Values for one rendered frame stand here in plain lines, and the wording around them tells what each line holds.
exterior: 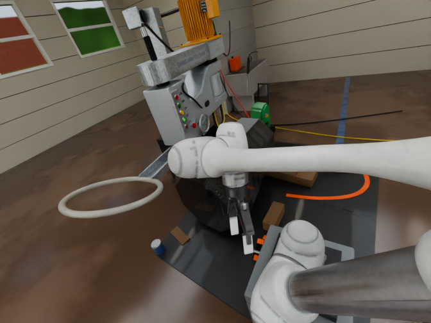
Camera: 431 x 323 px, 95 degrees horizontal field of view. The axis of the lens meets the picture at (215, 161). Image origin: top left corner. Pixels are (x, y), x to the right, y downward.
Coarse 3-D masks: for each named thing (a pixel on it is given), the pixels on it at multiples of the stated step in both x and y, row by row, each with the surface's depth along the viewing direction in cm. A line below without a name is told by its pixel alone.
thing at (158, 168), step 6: (168, 150) 148; (162, 156) 142; (156, 162) 138; (162, 162) 142; (150, 168) 133; (156, 168) 137; (162, 168) 127; (168, 168) 132; (144, 174) 128; (150, 174) 131; (156, 174) 123; (162, 174) 128
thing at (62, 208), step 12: (108, 180) 122; (120, 180) 125; (132, 180) 126; (144, 180) 124; (156, 180) 118; (72, 192) 105; (156, 192) 100; (60, 204) 90; (132, 204) 88; (72, 216) 82; (84, 216) 81; (96, 216) 82
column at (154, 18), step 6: (144, 12) 185; (150, 12) 184; (156, 12) 191; (150, 18) 187; (156, 18) 189; (150, 24) 190; (156, 24) 190; (162, 24) 202; (156, 30) 192; (162, 30) 200; (150, 36) 195; (162, 36) 197; (156, 42) 198; (168, 42) 212; (156, 48) 201; (162, 48) 201; (156, 54) 205; (162, 54) 204
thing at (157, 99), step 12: (180, 84) 130; (144, 96) 131; (156, 96) 127; (168, 96) 123; (180, 96) 131; (156, 108) 133; (168, 108) 129; (192, 108) 145; (156, 120) 140; (168, 120) 135; (192, 120) 145; (168, 132) 142; (180, 132) 137; (192, 132) 146; (168, 144) 150
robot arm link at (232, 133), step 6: (222, 126) 63; (228, 126) 62; (234, 126) 62; (240, 126) 63; (216, 132) 65; (222, 132) 62; (228, 132) 61; (234, 132) 61; (240, 132) 62; (222, 138) 59; (228, 138) 60; (234, 138) 60; (240, 138) 62; (246, 138) 64; (228, 144) 59; (234, 144) 60; (240, 144) 61; (246, 144) 64
